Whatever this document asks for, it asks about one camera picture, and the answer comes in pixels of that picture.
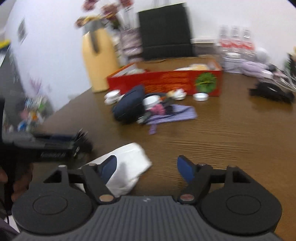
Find white tissue packet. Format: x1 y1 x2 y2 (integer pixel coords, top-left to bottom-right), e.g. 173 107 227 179
76 142 153 198

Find navy blue pouch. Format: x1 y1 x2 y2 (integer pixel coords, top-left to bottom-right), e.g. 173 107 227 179
112 85 145 124

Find purple cloth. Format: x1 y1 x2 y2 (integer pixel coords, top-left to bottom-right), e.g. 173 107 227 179
144 104 198 135

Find white cream jar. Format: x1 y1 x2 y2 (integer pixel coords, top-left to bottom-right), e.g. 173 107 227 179
104 89 122 105

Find white round lid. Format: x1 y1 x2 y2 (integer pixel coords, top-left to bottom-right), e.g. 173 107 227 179
193 92 209 101

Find red cardboard box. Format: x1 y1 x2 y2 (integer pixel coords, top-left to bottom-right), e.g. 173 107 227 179
107 56 222 96

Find lavender fluffy cloth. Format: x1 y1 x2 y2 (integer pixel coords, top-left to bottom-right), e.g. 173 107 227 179
239 61 273 79

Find yellow thermos jug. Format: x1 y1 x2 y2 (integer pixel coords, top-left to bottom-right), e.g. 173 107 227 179
82 20 119 92

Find water bottle right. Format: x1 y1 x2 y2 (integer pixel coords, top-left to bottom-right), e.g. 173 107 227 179
241 28 256 61

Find water bottle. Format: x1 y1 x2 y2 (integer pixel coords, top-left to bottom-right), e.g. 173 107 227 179
241 28 256 61
230 26 241 54
219 26 231 56

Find water bottle left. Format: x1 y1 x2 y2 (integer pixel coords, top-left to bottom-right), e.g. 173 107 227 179
219 26 231 56

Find white round speaker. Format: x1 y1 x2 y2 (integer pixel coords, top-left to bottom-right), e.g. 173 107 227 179
256 47 269 64

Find water bottle middle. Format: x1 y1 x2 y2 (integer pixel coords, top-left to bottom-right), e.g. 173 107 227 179
230 26 241 54

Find pink patterned vase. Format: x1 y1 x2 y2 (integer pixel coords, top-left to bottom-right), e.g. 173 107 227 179
120 28 143 63

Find black paper bag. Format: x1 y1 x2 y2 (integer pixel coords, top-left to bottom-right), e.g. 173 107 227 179
138 3 194 60

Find dried pink flowers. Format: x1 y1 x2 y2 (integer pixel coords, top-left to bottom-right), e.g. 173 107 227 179
74 1 133 31

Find black strap pouch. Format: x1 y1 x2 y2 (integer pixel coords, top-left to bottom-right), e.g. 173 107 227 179
249 82 295 104

